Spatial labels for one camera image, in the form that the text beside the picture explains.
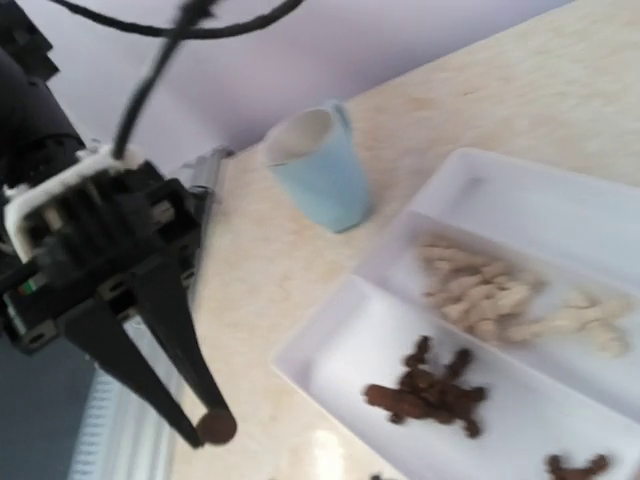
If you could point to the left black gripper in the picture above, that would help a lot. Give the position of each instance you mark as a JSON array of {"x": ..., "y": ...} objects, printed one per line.
[{"x": 126, "y": 234}]

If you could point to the light blue cup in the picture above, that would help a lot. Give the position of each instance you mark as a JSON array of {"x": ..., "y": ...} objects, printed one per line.
[{"x": 313, "y": 157}]

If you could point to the pile of dark chess pieces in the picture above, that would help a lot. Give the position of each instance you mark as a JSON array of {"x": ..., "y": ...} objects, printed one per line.
[{"x": 421, "y": 394}]

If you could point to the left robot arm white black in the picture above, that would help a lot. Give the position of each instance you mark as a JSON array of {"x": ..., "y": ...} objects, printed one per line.
[{"x": 34, "y": 128}]

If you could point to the white divided plastic tray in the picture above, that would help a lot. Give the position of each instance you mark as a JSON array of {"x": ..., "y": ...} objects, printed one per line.
[{"x": 557, "y": 407}]

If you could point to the dark chess piece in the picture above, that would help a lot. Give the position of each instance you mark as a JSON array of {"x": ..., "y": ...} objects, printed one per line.
[{"x": 217, "y": 427}]

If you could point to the pile of white chess pieces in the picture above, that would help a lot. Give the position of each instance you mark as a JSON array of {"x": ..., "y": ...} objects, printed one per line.
[{"x": 489, "y": 298}]

